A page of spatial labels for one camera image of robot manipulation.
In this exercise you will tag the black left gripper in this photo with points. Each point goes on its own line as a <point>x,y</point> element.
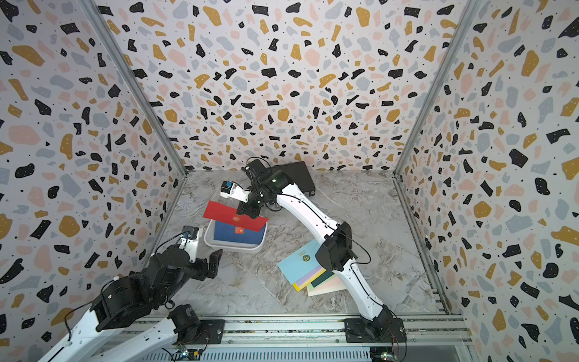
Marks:
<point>204,271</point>

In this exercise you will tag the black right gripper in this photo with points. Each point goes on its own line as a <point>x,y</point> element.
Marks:
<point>243,209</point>

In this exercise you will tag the red envelope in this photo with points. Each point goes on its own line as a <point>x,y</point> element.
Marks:
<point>224,214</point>

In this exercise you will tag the dark blue envelope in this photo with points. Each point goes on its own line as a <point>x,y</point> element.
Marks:
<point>238,235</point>

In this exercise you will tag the white storage tray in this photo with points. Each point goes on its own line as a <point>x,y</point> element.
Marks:
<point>230,247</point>

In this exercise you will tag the light blue envelope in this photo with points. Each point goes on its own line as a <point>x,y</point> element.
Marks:
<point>301,267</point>

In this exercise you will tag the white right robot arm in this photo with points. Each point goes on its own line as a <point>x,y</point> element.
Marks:
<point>335,253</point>

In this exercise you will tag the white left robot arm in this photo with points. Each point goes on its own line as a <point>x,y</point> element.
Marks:
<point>124,301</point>

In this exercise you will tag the black metal briefcase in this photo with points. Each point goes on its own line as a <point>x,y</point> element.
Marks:
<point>299,173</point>

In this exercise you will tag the small electronics board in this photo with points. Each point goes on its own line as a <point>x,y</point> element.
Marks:
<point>187,354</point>

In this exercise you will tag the bright yellow envelope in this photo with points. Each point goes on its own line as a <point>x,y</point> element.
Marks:
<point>305,285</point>

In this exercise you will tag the dark green envelope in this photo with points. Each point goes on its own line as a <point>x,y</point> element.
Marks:
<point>322,278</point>

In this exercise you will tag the pink envelope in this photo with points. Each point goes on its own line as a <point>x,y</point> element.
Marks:
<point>329,283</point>

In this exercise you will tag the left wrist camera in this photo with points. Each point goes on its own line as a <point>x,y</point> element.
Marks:
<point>189,241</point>

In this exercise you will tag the aluminium corner post left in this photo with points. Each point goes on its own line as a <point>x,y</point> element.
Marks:
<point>95,19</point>

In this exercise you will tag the aluminium corner post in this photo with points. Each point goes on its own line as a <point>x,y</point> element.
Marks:
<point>95,19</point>
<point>464,22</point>

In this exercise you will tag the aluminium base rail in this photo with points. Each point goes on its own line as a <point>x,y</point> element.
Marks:
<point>317,338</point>

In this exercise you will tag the aluminium corner post right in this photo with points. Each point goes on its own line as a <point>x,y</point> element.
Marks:
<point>464,22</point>

